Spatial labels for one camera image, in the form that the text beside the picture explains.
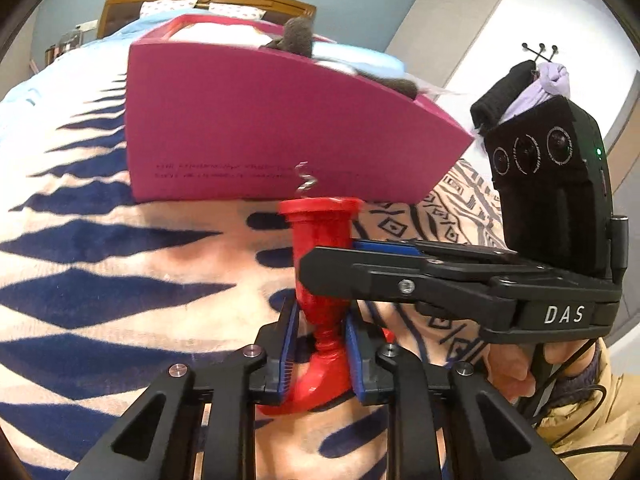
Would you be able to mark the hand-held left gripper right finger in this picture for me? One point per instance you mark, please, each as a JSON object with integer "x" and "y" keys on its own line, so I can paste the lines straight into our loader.
{"x": 357, "y": 355}

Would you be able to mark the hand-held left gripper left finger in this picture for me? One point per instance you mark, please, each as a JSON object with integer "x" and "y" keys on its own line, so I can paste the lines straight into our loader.
{"x": 287, "y": 345}

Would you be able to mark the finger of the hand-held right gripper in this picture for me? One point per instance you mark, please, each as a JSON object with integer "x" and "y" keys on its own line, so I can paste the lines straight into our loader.
{"x": 385, "y": 247}
{"x": 350, "y": 272}

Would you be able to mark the red corkscrew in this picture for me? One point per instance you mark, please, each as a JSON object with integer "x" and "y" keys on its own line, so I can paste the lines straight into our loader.
{"x": 320, "y": 240}

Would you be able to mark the pink cardboard box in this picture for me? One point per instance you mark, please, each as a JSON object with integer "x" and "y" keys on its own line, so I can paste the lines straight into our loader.
{"x": 260, "y": 125}

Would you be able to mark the blue glasses case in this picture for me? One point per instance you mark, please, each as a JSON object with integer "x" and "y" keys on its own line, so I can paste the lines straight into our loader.
{"x": 370, "y": 57}

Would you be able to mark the grey brown plush toy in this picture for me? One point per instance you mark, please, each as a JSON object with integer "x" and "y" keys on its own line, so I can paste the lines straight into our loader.
{"x": 300, "y": 35}

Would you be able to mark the person's right forearm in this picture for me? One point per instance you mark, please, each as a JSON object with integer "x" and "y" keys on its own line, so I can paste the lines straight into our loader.
{"x": 600, "y": 410}

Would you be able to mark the person's right hand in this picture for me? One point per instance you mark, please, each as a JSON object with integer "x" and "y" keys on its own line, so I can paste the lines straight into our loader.
{"x": 510, "y": 370}

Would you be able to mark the black jacket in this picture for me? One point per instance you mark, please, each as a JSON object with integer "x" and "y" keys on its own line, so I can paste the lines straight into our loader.
{"x": 500, "y": 95}

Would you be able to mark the black coat hooks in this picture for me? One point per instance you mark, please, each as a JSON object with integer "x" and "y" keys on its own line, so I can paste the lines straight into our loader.
{"x": 540, "y": 51}

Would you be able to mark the white dotted pillow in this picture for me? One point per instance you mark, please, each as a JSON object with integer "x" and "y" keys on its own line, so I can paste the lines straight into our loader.
{"x": 235, "y": 11}
{"x": 167, "y": 8}

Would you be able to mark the blue floral duvet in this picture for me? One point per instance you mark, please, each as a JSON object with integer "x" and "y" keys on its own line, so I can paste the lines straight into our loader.
{"x": 65, "y": 70}

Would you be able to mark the nightstand with bottles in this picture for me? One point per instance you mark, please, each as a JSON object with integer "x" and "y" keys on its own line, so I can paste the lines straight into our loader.
{"x": 62, "y": 45}

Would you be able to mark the white wall socket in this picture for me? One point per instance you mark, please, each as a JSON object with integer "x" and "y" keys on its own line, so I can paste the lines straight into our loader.
{"x": 87, "y": 25}

